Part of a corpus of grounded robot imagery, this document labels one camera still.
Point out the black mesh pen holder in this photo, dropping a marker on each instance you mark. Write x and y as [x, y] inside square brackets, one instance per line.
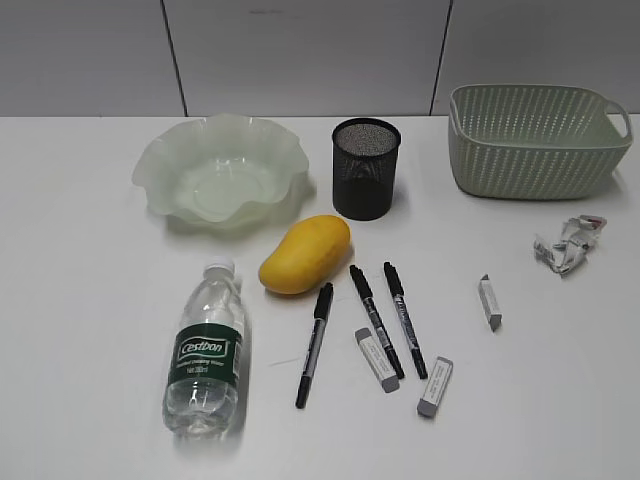
[365, 152]

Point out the yellow mango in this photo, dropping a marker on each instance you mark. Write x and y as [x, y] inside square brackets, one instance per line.
[310, 252]

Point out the frosted green wavy plate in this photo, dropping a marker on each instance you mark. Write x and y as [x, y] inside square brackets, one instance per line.
[223, 171]

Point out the waste paper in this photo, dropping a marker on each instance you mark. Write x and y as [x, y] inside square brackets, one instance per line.
[578, 237]

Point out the pale green plastic basket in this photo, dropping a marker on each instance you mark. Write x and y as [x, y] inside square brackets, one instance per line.
[534, 142]

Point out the clear water bottle green label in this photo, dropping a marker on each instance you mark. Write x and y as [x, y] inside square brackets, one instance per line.
[201, 393]

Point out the grey white eraser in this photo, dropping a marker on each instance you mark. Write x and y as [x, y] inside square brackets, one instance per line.
[377, 360]
[492, 311]
[435, 389]

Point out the black marker pen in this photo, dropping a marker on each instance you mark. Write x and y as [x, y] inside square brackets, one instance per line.
[397, 294]
[366, 297]
[321, 313]

